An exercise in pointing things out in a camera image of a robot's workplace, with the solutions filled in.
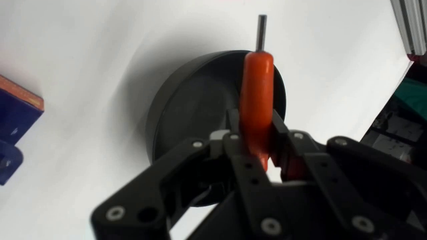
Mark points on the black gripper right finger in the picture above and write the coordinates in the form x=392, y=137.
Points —
x=354, y=182

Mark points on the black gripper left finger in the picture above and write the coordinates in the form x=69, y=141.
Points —
x=177, y=171

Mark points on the black bowl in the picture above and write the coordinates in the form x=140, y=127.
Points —
x=194, y=107

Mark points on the green bin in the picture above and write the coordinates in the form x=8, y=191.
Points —
x=413, y=95

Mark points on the white paper sheet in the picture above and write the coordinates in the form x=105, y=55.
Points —
x=88, y=54

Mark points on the blue tool rack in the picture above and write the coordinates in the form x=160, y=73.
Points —
x=14, y=121

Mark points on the aluminum extrusion rail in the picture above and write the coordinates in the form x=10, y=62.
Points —
x=413, y=25

